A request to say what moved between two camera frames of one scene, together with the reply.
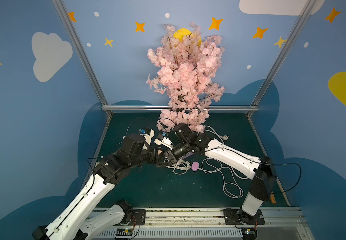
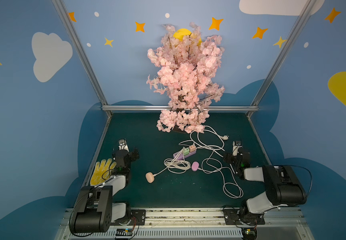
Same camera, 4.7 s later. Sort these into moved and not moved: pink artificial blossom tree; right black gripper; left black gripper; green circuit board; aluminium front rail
Moved: right black gripper; left black gripper
Not moved: aluminium front rail; pink artificial blossom tree; green circuit board
